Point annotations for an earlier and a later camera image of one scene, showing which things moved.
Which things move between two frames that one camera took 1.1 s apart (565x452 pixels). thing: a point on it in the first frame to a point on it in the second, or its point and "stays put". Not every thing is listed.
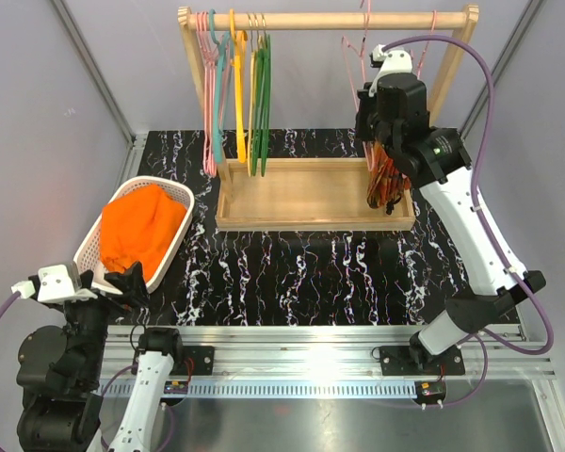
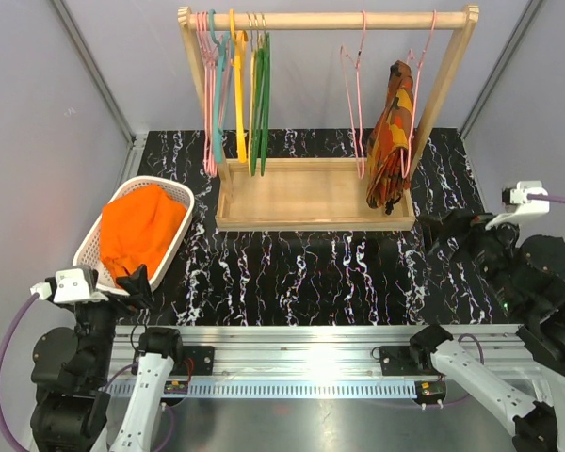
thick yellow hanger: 238,40 stays put
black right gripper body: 367,115 to 491,250
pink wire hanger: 345,42 to 361,169
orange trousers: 139,225 stays put
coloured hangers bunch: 208,48 stays put
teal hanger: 224,54 stays put
